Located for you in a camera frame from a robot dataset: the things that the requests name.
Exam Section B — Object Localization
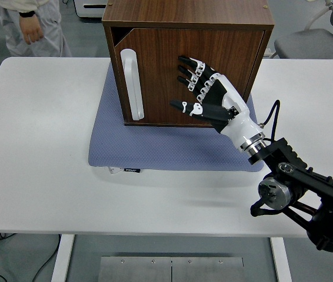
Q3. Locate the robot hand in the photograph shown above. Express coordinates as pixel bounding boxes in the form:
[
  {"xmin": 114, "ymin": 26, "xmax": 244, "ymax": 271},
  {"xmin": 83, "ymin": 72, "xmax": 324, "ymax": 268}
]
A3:
[{"xmin": 169, "ymin": 55, "xmax": 266, "ymax": 153}]

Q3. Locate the brown wooden cabinet door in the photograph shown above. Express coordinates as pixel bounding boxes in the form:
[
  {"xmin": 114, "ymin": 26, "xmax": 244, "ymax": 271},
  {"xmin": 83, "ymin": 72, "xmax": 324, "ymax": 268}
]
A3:
[{"xmin": 114, "ymin": 28, "xmax": 266, "ymax": 126}]

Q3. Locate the brown wooden cabinet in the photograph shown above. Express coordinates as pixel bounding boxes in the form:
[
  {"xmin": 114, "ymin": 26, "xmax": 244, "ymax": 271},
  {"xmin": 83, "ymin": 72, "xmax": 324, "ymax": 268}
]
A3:
[{"xmin": 101, "ymin": 0, "xmax": 275, "ymax": 127}]

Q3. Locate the blue-grey textured mat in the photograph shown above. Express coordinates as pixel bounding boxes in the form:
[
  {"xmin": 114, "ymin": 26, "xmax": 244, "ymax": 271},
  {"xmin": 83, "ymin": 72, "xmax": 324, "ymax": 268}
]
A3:
[{"xmin": 88, "ymin": 63, "xmax": 266, "ymax": 173}]

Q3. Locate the grey office chair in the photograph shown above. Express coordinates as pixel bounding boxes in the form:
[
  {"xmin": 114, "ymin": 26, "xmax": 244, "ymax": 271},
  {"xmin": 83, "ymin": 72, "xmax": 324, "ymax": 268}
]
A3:
[{"xmin": 274, "ymin": 0, "xmax": 333, "ymax": 64}]

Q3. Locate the white mat tag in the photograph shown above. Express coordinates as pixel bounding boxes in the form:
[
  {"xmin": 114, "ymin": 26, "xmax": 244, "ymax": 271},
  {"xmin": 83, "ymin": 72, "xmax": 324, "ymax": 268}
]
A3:
[{"xmin": 106, "ymin": 166, "xmax": 125, "ymax": 176}]

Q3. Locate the white table leg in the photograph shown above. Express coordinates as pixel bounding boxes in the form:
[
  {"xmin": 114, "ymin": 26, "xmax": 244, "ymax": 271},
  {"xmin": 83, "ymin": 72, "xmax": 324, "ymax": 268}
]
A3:
[
  {"xmin": 51, "ymin": 234, "xmax": 75, "ymax": 282},
  {"xmin": 270, "ymin": 236, "xmax": 292, "ymax": 282}
]

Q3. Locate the grey metal plate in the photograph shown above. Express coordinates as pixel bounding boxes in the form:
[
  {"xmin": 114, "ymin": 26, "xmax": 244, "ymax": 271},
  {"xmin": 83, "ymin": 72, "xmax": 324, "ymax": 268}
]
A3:
[
  {"xmin": 171, "ymin": 257, "xmax": 245, "ymax": 282},
  {"xmin": 99, "ymin": 256, "xmax": 172, "ymax": 282}
]

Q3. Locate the white appliance box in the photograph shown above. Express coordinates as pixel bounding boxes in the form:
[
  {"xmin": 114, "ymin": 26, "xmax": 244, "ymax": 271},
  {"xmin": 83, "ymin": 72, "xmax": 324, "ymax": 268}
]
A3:
[{"xmin": 72, "ymin": 0, "xmax": 110, "ymax": 22}]

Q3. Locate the person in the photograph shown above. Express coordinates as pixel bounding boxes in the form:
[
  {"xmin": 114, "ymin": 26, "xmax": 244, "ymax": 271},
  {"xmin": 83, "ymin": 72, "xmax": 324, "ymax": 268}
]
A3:
[{"xmin": 0, "ymin": 0, "xmax": 72, "ymax": 58}]

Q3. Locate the person's hand with watch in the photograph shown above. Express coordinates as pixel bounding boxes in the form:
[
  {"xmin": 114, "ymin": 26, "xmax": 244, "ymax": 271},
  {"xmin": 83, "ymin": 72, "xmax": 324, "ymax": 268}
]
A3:
[{"xmin": 20, "ymin": 13, "xmax": 45, "ymax": 45}]

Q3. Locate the black power cable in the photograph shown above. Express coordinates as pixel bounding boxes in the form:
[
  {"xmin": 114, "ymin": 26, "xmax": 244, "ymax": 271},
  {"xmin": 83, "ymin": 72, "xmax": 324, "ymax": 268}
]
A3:
[{"xmin": 0, "ymin": 233, "xmax": 62, "ymax": 282}]

